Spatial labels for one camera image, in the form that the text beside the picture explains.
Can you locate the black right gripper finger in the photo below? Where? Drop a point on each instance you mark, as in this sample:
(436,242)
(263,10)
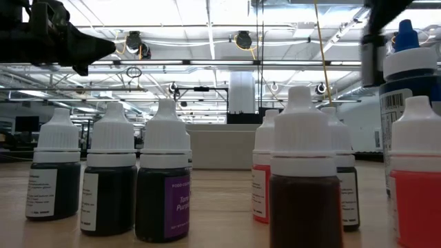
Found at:
(373,58)

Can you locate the large blue-capped coloring bottle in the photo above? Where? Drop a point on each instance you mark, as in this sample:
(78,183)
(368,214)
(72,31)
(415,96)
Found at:
(410,62)

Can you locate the brown food coloring bottle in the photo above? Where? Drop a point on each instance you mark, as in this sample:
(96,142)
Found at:
(303,137)

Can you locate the purple label food coloring bottle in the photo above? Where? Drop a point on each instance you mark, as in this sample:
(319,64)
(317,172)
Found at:
(165,137)

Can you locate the dark blue food coloring bottle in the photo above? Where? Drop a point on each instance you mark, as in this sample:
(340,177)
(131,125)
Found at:
(348,193)

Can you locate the orange food coloring bottle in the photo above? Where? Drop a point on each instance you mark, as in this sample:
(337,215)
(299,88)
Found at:
(263,141)

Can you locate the coral red food coloring bottle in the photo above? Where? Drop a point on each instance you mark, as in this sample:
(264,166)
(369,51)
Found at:
(418,193)

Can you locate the grey plastic bin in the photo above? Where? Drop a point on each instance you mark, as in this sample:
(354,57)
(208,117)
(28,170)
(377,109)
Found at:
(220,148)

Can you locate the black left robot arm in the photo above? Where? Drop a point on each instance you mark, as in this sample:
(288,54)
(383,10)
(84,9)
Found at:
(10,7)

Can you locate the black computer monitor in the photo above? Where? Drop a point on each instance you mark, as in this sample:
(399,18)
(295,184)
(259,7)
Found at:
(27,124)

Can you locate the white building column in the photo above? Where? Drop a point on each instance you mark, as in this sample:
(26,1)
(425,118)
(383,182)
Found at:
(241,89)

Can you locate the black column base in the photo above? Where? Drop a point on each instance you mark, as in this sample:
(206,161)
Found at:
(241,118)

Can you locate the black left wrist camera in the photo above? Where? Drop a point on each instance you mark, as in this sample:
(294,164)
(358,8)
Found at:
(48,17)

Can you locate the black gantry frame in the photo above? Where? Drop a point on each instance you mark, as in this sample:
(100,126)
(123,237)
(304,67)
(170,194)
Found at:
(201,89)

